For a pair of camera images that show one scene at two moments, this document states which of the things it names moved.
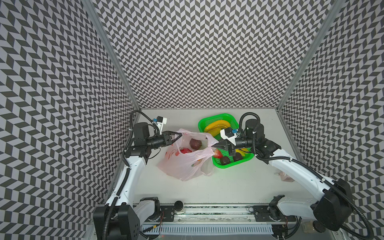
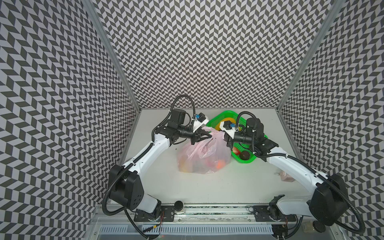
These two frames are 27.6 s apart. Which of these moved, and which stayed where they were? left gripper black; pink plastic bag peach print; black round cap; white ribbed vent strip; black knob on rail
Moved: left gripper black; pink plastic bag peach print
Stayed: black knob on rail; black round cap; white ribbed vent strip
